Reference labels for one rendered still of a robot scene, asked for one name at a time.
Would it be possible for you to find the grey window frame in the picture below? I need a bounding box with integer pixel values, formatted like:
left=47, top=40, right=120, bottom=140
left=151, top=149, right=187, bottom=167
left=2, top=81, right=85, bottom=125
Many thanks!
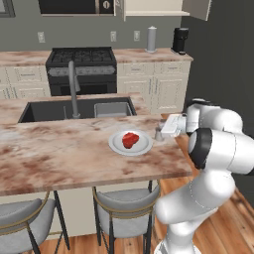
left=0, top=0, right=17, bottom=19

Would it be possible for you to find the black cooker with oven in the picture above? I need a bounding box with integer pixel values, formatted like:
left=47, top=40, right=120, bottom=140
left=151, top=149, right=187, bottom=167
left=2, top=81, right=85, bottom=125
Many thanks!
left=45, top=46, right=118, bottom=97

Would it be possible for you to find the grey paper towel roll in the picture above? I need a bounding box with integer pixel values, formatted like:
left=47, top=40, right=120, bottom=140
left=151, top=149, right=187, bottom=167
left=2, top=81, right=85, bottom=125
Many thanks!
left=145, top=25, right=159, bottom=54

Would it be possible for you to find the black microwave oven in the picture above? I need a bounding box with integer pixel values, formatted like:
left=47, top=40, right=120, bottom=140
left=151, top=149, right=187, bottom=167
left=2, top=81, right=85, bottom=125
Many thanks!
left=37, top=0, right=116, bottom=16

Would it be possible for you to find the white round plate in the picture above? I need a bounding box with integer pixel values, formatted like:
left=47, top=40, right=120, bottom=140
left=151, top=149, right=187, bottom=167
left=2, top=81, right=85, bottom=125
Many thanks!
left=107, top=129, right=154, bottom=157

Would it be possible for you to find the red raw steak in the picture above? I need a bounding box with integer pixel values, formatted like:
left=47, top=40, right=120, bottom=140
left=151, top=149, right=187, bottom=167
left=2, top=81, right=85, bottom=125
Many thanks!
left=121, top=131, right=140, bottom=150

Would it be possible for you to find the cream base cupboard run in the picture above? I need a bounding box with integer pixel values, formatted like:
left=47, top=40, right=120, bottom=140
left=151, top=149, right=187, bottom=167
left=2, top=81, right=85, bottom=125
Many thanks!
left=0, top=63, right=53, bottom=100
left=116, top=61, right=192, bottom=115

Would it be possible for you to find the grey sink tap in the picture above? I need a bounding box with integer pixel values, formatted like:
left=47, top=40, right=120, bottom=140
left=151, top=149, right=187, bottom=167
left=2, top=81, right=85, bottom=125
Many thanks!
left=67, top=60, right=81, bottom=119

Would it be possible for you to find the cream cabinet door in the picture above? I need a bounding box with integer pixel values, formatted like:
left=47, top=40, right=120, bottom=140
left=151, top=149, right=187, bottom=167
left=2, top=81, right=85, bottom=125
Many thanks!
left=190, top=0, right=213, bottom=22
left=113, top=0, right=128, bottom=22

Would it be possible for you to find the black sink basin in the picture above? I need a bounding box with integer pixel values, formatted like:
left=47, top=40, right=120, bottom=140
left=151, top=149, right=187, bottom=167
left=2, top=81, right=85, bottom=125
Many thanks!
left=17, top=96, right=138, bottom=124

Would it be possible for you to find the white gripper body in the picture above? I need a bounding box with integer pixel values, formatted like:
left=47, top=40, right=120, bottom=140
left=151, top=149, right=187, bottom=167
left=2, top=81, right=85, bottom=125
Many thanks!
left=160, top=113, right=188, bottom=139

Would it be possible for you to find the grey bar stool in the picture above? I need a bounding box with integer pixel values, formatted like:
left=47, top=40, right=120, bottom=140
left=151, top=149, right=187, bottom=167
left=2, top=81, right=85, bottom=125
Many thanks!
left=0, top=190, right=71, bottom=254
left=91, top=180, right=162, bottom=254

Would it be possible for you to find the grey tray in sink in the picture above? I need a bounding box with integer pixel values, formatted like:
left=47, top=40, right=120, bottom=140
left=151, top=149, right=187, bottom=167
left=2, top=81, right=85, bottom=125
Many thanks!
left=93, top=101, right=134, bottom=119

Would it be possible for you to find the cream wall cabinet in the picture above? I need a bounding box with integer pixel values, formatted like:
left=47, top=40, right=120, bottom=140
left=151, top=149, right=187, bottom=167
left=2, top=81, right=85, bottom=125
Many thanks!
left=124, top=0, right=191, bottom=18

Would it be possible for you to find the black coffee machine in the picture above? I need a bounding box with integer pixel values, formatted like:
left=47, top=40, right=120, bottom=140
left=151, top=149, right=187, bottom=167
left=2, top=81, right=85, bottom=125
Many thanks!
left=171, top=27, right=191, bottom=56

